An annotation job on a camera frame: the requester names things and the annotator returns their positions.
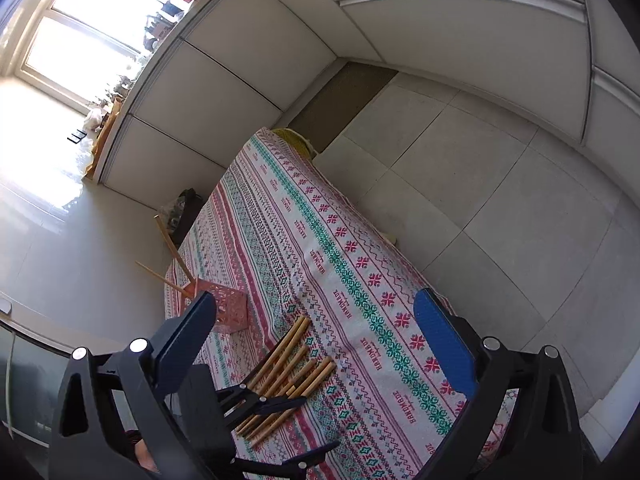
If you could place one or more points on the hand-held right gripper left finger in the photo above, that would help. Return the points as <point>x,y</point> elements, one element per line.
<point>187,335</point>

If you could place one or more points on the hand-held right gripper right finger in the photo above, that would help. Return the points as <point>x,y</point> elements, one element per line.
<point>445,345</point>

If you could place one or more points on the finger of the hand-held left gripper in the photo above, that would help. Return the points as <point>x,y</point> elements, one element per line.
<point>285,402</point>
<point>300,456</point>

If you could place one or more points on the pink plastic basket holder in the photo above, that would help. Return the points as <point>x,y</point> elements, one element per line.
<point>230,310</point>

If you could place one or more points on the bunch of bamboo chopsticks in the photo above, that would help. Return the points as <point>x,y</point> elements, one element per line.
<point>292,340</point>

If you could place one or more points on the long wooden chopstick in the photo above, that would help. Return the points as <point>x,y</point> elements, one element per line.
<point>172,250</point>
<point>160,276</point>

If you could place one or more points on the trash bin with bag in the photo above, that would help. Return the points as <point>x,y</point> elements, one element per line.
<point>182,210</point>

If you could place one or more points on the patterned tablecloth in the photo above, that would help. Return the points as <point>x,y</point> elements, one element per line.
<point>310,260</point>

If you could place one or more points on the yellow cloth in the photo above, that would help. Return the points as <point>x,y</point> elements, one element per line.
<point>292,139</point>

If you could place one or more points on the white base cabinets under window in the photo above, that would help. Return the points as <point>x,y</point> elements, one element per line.
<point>200,110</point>

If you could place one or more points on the white plastic bag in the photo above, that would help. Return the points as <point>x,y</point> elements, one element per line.
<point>93,117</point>

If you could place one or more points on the brown floor mat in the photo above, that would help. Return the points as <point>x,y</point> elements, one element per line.
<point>340,105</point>

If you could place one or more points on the kitchen window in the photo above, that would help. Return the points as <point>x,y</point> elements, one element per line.
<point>85,35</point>

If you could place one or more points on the black pronged wall fixture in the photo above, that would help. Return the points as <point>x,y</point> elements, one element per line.
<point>77,136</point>

